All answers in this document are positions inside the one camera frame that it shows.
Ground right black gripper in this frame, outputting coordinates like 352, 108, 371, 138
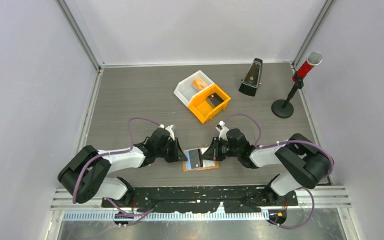
201, 136, 241, 161

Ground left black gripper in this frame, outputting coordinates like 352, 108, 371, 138
155, 137, 187, 163

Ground blue credit card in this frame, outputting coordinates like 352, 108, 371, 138
184, 150, 192, 172

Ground orange card holder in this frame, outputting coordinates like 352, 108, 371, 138
183, 147, 220, 172

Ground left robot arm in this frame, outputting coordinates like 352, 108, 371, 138
57, 125, 187, 207

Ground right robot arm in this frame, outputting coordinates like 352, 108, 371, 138
201, 128, 335, 205

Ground black cards in yellow bin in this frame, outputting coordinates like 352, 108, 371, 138
206, 93, 224, 108

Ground yellow plastic bin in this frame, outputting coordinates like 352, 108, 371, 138
188, 84, 231, 124

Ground white plastic bin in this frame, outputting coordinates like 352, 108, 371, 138
173, 70, 215, 108

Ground orange box in white bin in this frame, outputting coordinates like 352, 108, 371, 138
192, 77, 208, 92

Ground black metronome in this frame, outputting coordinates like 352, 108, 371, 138
238, 58, 263, 97

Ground black microphone stand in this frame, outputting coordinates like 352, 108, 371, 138
271, 71, 304, 119

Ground red microphone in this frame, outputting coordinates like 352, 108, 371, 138
292, 51, 323, 82

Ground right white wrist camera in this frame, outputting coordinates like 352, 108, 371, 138
215, 120, 229, 141

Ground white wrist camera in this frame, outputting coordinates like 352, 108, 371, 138
158, 124, 177, 140
215, 120, 229, 141

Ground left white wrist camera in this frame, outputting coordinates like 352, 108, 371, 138
158, 124, 177, 140

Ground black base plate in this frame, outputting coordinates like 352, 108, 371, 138
101, 185, 298, 214

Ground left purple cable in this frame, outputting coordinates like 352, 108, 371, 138
72, 117, 162, 205

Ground purple cable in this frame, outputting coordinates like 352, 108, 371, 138
223, 113, 335, 180
72, 117, 162, 205

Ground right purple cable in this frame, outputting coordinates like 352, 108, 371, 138
223, 113, 335, 180

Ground white toothed rail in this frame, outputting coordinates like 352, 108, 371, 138
62, 209, 269, 222

